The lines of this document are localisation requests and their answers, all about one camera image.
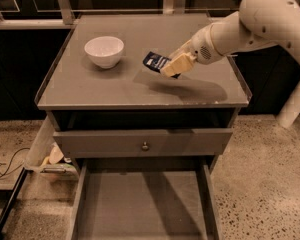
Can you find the grey top drawer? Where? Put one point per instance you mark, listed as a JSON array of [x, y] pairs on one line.
[[142, 143]]

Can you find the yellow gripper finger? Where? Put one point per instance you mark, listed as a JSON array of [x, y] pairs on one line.
[[185, 48], [180, 64]]

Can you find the blue rxbar blueberry wrapper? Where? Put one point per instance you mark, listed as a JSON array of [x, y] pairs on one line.
[[155, 62]]

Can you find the white table leg post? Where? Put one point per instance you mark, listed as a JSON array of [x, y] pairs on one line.
[[291, 109]]

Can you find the grey drawer cabinet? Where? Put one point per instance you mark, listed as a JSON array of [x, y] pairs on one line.
[[79, 95]]

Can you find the grey open middle drawer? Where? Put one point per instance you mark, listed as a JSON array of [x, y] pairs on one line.
[[145, 199]]

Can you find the metal window frame rail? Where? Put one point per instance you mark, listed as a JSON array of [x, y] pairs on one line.
[[59, 14]]

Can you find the round metal drawer knob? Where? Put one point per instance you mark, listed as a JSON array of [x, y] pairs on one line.
[[145, 146]]

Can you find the white ceramic bowl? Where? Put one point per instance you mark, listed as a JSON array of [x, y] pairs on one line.
[[104, 51]]

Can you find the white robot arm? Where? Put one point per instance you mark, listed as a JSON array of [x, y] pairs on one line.
[[256, 25]]

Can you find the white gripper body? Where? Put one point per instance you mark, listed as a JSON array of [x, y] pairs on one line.
[[201, 49]]

